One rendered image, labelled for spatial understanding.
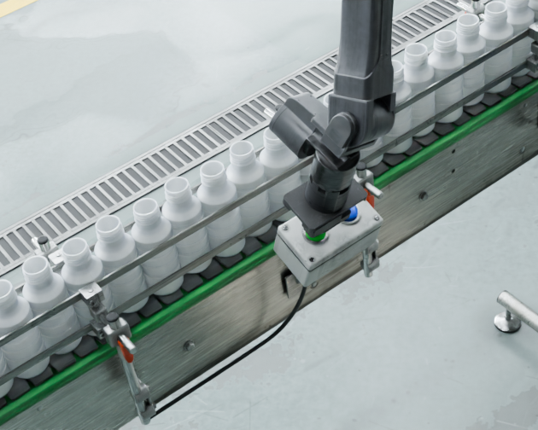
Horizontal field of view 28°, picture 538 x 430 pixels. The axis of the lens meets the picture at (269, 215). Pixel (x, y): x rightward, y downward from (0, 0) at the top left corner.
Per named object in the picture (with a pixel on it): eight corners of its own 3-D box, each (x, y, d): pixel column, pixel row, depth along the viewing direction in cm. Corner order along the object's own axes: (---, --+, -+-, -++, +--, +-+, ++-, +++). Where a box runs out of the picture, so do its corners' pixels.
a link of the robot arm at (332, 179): (338, 174, 134) (371, 151, 136) (301, 138, 136) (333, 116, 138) (330, 203, 140) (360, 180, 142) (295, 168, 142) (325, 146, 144)
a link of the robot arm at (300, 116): (356, 126, 129) (395, 113, 136) (291, 66, 133) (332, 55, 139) (312, 196, 136) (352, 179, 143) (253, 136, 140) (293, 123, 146)
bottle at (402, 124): (410, 157, 181) (408, 78, 170) (375, 155, 182) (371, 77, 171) (413, 134, 185) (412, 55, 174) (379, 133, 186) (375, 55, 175)
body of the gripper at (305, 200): (280, 203, 146) (286, 173, 140) (337, 168, 150) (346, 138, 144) (309, 237, 144) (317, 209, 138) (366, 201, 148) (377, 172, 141)
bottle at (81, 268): (127, 322, 161) (103, 245, 150) (95, 345, 158) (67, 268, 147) (104, 302, 164) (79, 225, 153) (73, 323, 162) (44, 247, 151)
